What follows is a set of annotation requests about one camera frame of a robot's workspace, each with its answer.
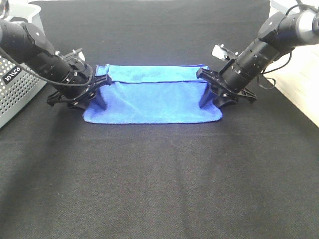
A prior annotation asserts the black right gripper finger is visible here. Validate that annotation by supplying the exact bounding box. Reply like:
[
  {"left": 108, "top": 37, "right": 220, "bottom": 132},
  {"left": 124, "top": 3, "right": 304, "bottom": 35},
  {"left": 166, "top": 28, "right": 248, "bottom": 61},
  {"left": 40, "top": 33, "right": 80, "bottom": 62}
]
[
  {"left": 198, "top": 84, "right": 214, "bottom": 108},
  {"left": 196, "top": 67, "right": 217, "bottom": 82}
]

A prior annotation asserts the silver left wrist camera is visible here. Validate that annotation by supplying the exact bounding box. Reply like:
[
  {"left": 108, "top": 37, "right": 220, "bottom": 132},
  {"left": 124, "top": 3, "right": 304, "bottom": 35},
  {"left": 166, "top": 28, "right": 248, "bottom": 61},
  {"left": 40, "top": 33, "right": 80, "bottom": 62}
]
[{"left": 55, "top": 48, "right": 85, "bottom": 62}]

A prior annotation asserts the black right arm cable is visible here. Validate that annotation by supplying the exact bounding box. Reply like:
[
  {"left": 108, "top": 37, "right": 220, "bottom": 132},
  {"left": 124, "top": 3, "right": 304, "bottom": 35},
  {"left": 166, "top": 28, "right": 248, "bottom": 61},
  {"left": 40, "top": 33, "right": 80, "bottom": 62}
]
[{"left": 255, "top": 0, "right": 319, "bottom": 90}]

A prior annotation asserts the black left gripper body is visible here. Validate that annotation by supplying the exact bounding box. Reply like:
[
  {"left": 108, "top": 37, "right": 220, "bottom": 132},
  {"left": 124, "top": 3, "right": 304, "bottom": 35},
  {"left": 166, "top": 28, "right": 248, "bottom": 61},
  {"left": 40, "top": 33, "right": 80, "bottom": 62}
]
[{"left": 47, "top": 59, "right": 100, "bottom": 109}]

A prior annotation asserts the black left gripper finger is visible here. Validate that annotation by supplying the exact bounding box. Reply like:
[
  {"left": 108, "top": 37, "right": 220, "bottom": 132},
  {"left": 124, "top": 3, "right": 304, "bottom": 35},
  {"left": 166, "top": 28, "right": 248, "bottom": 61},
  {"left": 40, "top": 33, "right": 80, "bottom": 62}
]
[
  {"left": 93, "top": 88, "right": 107, "bottom": 110},
  {"left": 91, "top": 74, "right": 112, "bottom": 87}
]

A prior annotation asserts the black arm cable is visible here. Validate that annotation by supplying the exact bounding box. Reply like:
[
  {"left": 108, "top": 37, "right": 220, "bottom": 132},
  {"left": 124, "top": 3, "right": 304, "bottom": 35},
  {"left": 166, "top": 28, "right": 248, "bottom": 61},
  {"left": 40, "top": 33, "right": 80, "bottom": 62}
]
[
  {"left": 255, "top": 0, "right": 319, "bottom": 90},
  {"left": 0, "top": 47, "right": 94, "bottom": 88}
]

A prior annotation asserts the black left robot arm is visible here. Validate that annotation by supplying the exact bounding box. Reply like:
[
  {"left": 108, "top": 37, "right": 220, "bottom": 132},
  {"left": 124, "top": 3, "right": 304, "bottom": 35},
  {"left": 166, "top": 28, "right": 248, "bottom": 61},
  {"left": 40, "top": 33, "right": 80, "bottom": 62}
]
[{"left": 0, "top": 19, "right": 112, "bottom": 110}]

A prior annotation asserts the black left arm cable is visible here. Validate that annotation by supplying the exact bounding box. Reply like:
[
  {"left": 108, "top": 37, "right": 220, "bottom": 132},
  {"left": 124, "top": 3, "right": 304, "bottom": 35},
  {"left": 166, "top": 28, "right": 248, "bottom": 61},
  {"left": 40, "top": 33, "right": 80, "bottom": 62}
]
[{"left": 0, "top": 47, "right": 94, "bottom": 88}]

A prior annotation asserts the grey perforated laundry basket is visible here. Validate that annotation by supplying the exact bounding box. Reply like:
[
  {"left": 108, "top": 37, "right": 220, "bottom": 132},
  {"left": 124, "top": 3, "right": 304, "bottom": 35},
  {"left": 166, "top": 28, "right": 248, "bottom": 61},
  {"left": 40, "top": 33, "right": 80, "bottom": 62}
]
[{"left": 0, "top": 0, "right": 46, "bottom": 127}]

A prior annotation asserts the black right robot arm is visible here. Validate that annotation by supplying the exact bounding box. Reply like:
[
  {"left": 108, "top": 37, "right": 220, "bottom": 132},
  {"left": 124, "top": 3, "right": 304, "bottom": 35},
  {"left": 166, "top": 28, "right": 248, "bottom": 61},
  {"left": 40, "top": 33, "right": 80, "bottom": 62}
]
[{"left": 196, "top": 7, "right": 319, "bottom": 109}]

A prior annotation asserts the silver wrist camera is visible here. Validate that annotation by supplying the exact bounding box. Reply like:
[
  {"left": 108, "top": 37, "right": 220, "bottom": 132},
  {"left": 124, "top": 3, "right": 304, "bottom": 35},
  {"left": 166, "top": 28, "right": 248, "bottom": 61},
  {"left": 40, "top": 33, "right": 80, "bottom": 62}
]
[
  {"left": 211, "top": 44, "right": 239, "bottom": 61},
  {"left": 55, "top": 48, "right": 85, "bottom": 62}
]

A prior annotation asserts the blue microfiber towel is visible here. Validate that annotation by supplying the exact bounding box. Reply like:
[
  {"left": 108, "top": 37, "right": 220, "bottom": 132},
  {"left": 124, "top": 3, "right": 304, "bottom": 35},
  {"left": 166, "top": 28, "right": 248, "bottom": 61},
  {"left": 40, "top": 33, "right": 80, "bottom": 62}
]
[{"left": 83, "top": 64, "right": 223, "bottom": 124}]

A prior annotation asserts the white slotted storage bin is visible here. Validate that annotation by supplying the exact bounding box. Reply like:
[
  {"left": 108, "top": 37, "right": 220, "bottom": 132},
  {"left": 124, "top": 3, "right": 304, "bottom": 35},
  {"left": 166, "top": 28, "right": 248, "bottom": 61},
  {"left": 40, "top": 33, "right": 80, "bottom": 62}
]
[{"left": 264, "top": 0, "right": 319, "bottom": 125}]

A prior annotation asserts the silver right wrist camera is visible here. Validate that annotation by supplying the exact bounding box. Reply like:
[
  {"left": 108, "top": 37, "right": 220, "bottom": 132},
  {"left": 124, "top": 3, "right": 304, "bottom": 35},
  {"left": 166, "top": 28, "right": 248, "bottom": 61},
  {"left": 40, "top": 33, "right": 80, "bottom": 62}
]
[{"left": 211, "top": 44, "right": 239, "bottom": 61}]

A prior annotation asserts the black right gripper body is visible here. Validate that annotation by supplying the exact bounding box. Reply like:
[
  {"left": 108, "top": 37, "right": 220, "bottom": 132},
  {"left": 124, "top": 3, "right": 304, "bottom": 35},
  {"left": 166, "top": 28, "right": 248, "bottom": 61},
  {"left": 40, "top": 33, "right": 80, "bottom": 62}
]
[{"left": 207, "top": 59, "right": 257, "bottom": 108}]

